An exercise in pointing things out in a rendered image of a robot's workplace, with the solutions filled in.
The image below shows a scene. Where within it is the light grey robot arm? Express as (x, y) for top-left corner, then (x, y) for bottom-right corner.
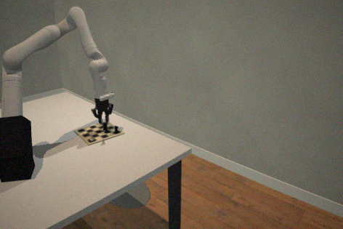
(1, 7), (115, 117)

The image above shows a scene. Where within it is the chessboard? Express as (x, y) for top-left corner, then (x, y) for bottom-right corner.
(74, 121), (125, 145)

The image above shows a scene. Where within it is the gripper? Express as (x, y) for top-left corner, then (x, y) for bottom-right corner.
(91, 98), (113, 124)

